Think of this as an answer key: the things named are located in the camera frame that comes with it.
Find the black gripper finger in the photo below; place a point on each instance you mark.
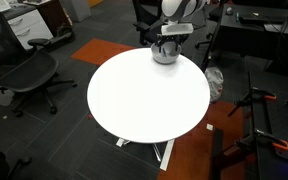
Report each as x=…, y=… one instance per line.
x=160, y=48
x=177, y=45

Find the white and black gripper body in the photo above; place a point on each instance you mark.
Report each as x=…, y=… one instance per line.
x=175, y=32

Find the blue pen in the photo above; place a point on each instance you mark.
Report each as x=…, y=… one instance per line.
x=164, y=52

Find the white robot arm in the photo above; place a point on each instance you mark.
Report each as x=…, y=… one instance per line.
x=175, y=10

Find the white bowl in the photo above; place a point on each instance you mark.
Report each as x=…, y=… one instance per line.
x=170, y=52

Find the black cushioned office chair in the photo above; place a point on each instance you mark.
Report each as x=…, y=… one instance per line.
x=147, y=23

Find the white plastic bag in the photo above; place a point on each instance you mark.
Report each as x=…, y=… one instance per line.
x=215, y=81

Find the black keyboard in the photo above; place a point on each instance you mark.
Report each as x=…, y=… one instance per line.
x=261, y=19

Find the black scooter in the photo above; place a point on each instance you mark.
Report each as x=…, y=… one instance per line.
x=64, y=34

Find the black desk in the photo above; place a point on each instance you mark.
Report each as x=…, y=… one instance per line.
x=266, y=41

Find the white table base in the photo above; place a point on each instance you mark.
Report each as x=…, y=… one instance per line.
x=162, y=158

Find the black mounting plate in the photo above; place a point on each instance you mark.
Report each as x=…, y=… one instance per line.
x=276, y=111

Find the white drawer cabinet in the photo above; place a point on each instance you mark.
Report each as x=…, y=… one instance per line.
x=27, y=23

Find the black mesh office chair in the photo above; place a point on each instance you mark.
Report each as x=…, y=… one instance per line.
x=26, y=72

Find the upper orange-handled clamp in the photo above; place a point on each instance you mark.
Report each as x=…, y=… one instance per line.
x=248, y=97

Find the orange-handled clamp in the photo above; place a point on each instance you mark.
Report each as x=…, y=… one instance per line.
x=247, y=143
x=248, y=97

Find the lower orange-handled clamp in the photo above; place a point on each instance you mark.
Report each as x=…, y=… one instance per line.
x=247, y=143

